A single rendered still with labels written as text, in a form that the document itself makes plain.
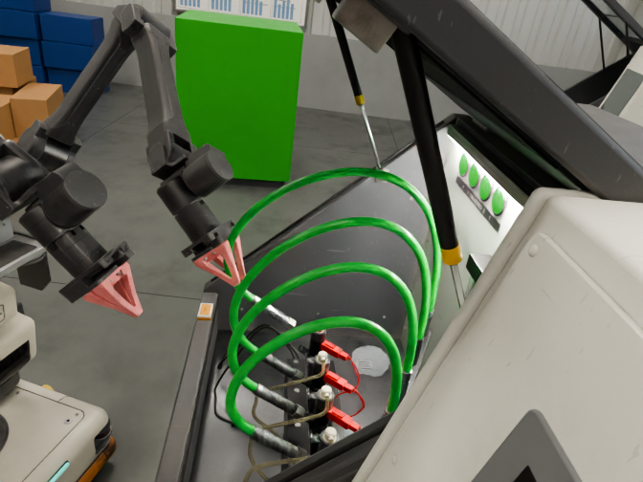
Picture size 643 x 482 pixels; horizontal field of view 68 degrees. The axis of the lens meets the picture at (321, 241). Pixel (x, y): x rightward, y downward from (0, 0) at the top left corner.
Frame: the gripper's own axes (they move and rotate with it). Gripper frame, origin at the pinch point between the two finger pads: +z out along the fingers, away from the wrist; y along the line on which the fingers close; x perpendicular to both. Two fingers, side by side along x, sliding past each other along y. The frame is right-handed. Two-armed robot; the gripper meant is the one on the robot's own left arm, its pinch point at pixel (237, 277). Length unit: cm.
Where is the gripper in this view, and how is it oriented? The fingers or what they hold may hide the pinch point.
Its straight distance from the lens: 84.8
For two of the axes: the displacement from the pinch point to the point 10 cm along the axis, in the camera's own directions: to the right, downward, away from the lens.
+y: 1.7, -2.7, 9.5
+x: -8.2, 5.0, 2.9
